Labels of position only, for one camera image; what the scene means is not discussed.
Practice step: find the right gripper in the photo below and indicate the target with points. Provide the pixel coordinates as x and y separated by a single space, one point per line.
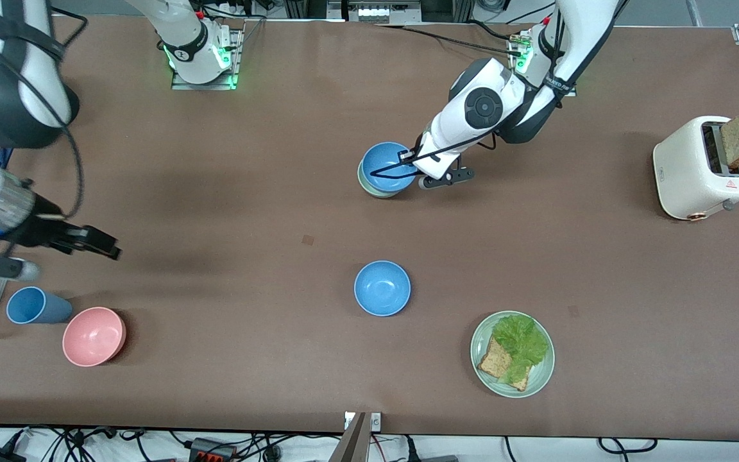
47 232

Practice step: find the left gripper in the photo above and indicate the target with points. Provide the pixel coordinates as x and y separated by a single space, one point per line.
417 143

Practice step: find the blue plastic bowl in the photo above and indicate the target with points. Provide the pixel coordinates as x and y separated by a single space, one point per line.
382 289
382 163

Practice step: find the pale green bowl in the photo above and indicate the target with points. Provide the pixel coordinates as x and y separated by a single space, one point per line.
376 191

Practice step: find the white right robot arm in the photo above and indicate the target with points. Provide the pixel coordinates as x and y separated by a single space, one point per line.
16 96

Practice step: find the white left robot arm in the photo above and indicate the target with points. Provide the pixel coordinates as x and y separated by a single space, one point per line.
478 106

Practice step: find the pink plastic bowl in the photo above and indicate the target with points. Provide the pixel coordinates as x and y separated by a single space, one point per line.
93 337

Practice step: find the blue plastic cup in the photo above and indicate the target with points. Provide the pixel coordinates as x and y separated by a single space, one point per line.
33 307

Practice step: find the grey control box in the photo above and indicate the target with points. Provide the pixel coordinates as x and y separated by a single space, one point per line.
376 11

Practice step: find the green lettuce leaf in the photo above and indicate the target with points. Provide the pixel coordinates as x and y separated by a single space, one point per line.
523 340

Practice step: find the seeded brown bread slice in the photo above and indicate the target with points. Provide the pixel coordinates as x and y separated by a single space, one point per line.
491 362

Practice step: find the black power adapter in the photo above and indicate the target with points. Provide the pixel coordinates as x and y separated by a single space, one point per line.
0 454

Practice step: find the black red power strip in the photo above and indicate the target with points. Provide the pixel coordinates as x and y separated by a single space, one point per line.
212 450

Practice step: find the pale green plate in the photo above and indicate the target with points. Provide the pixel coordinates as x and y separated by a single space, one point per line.
539 372

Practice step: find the cream white toaster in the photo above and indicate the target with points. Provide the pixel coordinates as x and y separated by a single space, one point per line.
684 173

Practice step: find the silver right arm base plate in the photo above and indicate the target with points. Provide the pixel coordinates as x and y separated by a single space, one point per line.
203 85

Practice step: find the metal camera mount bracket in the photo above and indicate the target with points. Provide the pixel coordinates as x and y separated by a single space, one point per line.
351 443

